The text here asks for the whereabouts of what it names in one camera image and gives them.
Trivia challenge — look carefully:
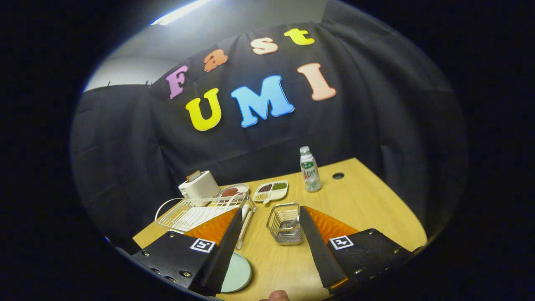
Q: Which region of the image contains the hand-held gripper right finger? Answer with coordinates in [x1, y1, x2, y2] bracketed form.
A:
[299, 206, 423, 290]

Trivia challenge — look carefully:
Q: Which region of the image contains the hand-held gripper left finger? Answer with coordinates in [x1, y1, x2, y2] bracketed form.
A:
[132, 208, 244, 296]

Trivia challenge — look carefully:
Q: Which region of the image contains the pale green plate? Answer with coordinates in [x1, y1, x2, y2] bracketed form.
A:
[221, 251, 252, 293]

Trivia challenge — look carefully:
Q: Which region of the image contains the metal wire basket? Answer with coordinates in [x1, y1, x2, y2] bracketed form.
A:
[266, 202, 304, 245]

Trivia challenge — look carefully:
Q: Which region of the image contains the beige plate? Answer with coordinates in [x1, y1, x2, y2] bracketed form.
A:
[214, 183, 250, 199]

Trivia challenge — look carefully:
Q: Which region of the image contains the white drain tray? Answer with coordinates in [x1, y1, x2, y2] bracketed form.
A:
[173, 201, 256, 250]

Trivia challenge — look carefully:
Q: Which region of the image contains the white toaster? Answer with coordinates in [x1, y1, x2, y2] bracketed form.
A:
[178, 171, 220, 200]

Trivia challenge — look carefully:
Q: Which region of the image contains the white divided tray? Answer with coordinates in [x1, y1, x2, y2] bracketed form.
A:
[253, 180, 289, 206]

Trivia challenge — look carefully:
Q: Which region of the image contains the white drink bottle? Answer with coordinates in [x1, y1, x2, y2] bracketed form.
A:
[299, 146, 322, 192]

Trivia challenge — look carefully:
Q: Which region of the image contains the black backdrop cloth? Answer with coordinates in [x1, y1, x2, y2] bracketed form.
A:
[69, 21, 469, 251]

